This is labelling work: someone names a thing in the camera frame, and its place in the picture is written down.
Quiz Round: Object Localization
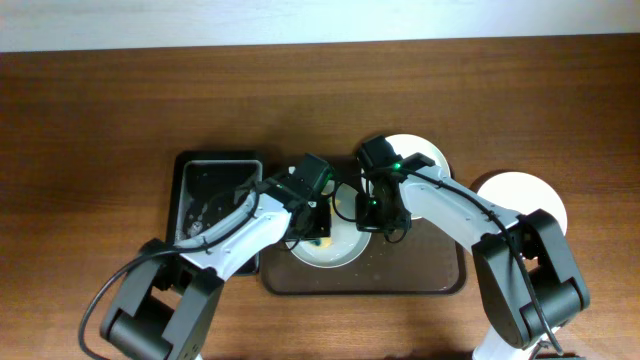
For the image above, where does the pale green plate red stain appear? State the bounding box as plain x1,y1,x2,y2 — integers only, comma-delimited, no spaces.
285,181,371,269

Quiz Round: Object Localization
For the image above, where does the yellow green sponge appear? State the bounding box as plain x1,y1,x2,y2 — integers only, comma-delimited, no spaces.
310,237,333,248

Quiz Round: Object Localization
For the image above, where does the white plate with red stain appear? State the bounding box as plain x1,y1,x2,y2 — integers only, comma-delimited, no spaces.
472,171,568,235

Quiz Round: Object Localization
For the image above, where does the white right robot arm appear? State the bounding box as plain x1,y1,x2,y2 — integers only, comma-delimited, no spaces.
356,136,591,359

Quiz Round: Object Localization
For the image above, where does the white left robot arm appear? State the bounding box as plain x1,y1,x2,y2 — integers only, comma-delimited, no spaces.
100,154,333,359

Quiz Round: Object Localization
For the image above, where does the brown plastic serving tray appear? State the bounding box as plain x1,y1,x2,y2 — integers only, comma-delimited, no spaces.
259,157,466,296

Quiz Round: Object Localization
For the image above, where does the cream plate with red stain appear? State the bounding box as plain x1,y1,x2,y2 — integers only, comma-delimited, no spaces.
384,134,456,229

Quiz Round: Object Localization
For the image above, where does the black wash basin with water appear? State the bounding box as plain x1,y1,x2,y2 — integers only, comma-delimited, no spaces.
165,150,264,244

